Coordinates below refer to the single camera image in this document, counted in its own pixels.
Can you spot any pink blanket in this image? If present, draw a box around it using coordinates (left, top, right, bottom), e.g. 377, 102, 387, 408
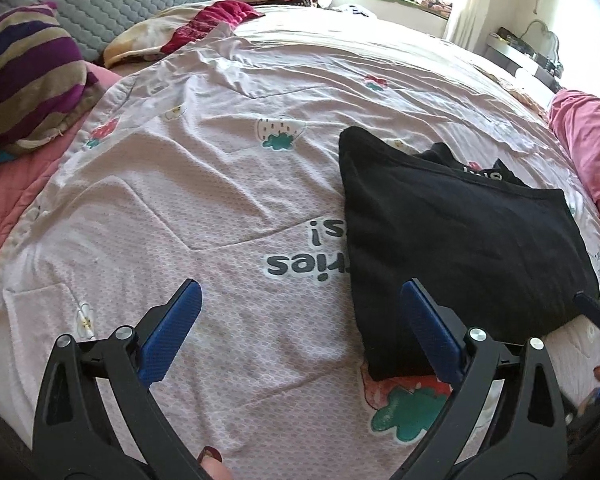
0, 60, 124, 292

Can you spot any curved desk lamp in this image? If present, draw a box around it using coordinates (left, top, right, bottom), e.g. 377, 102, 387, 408
524, 18, 562, 62

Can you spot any colourful clothes heap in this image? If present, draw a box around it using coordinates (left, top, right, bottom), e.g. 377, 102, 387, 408
395, 0, 454, 14

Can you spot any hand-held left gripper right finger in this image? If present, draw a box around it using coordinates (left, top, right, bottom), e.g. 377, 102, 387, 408
390, 279, 570, 480

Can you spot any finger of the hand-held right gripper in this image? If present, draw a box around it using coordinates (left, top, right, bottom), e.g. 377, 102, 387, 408
573, 290, 600, 333

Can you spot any white window ledge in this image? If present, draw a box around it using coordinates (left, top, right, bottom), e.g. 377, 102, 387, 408
330, 0, 453, 38

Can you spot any black garment with orange patches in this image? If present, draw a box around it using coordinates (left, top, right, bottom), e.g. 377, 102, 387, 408
337, 126, 600, 383

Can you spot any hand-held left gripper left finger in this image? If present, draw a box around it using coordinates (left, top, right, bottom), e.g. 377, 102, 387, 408
32, 279, 216, 480

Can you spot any red crinkled cloth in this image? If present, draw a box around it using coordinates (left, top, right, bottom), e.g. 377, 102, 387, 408
160, 0, 267, 56

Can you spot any pink garment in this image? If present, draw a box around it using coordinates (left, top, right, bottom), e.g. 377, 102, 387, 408
547, 89, 600, 252

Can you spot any white strawberry print quilt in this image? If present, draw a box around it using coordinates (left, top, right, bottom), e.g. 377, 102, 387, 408
0, 2, 600, 480

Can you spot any white desk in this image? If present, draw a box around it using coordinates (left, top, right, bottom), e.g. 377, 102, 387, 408
485, 25, 567, 92

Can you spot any cream pillow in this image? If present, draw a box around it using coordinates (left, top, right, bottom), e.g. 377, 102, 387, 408
102, 15, 192, 69

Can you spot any cream curtain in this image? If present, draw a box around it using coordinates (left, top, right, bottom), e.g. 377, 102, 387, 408
442, 0, 522, 52

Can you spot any purple striped pillow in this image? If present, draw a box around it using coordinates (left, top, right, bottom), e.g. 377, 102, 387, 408
0, 2, 99, 157

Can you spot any person's left hand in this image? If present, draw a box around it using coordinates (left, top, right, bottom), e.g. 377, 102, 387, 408
196, 444, 234, 480

